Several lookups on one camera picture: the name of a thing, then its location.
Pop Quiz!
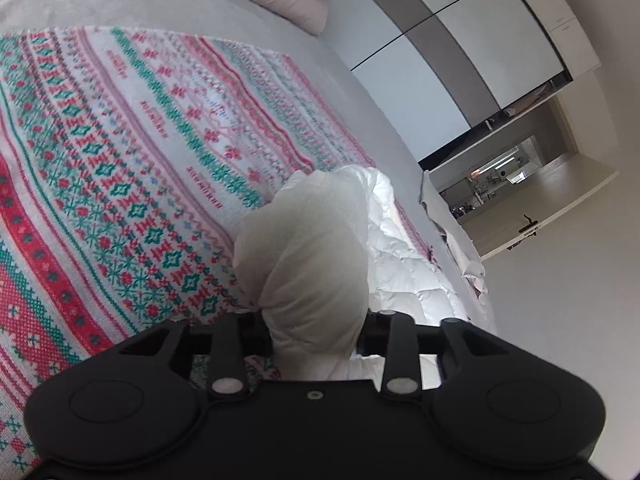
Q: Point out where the white quilted down jacket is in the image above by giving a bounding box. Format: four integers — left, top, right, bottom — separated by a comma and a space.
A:
233, 166, 468, 384

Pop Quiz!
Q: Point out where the cream room door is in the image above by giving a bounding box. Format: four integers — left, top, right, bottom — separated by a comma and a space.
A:
459, 153, 618, 260

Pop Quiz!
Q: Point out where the beige cloth on bed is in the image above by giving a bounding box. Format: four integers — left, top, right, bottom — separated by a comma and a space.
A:
421, 170, 488, 297

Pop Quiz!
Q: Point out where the red green patterned blanket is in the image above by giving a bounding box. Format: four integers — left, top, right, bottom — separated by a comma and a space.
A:
1, 26, 374, 479

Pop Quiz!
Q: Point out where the white grey sliding wardrobe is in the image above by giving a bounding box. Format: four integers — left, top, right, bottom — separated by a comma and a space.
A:
322, 0, 600, 170

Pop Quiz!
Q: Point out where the black door handle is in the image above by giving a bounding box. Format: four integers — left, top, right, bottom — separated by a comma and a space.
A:
518, 214, 539, 234

